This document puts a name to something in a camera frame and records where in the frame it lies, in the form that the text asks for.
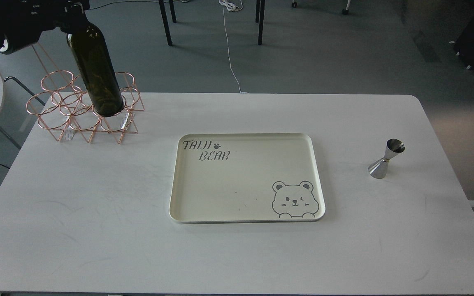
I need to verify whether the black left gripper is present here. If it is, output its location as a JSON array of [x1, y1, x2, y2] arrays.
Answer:
[[0, 0, 90, 54]]

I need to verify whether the dark green wine bottle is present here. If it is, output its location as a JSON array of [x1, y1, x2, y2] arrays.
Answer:
[[67, 21, 125, 117]]

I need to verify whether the steel double jigger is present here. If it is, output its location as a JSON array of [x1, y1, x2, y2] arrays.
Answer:
[[367, 139, 406, 179]]

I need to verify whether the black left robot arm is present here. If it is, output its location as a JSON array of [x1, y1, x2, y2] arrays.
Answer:
[[0, 0, 90, 54]]

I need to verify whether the black table leg left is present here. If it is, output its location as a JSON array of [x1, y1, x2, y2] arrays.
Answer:
[[158, 0, 177, 46]]

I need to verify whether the black table leg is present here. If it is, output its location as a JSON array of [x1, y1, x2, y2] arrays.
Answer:
[[255, 0, 266, 46], [158, 0, 177, 46]]

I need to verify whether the black table leg right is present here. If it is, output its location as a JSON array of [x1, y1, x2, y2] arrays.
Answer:
[[255, 0, 266, 46]]

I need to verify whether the cream bear serving tray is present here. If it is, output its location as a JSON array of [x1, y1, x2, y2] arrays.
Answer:
[[169, 133, 326, 224]]

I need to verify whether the copper wire bottle rack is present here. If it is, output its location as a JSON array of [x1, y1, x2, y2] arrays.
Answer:
[[26, 41, 145, 144]]

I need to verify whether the white floor cable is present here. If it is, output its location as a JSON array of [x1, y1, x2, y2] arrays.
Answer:
[[218, 0, 249, 94]]

